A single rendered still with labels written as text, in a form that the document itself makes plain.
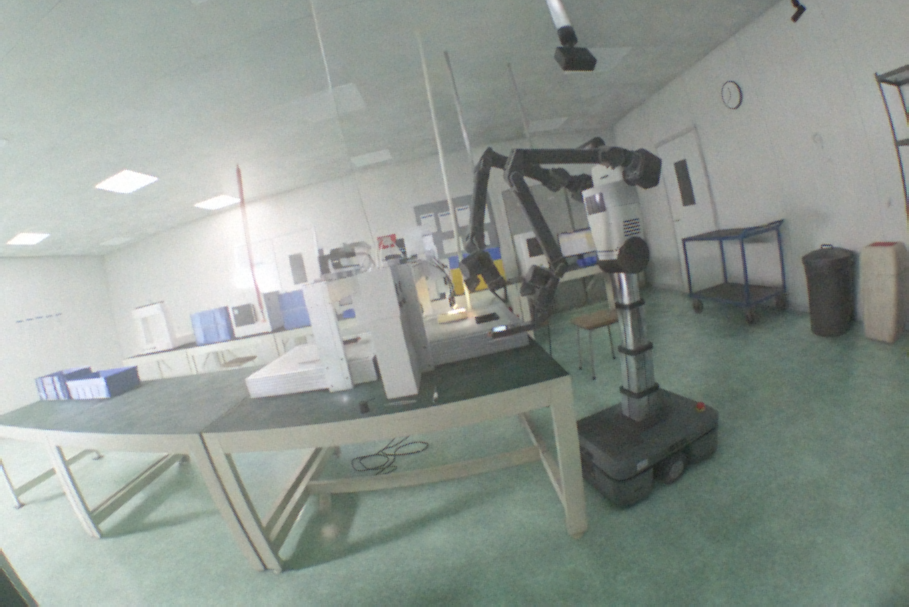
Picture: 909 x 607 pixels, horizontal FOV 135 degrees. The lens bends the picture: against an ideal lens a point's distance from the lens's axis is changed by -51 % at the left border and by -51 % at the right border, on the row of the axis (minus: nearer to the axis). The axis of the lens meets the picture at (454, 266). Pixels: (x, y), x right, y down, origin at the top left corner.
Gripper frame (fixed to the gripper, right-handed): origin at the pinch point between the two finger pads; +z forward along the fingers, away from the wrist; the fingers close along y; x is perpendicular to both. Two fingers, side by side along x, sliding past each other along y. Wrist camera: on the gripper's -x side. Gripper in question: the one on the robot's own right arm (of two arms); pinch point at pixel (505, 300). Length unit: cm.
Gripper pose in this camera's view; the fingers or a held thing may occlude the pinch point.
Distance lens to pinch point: 146.6
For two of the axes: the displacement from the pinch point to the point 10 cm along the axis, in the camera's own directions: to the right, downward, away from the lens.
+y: -0.7, 0.5, -10.0
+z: 4.5, 8.9, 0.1
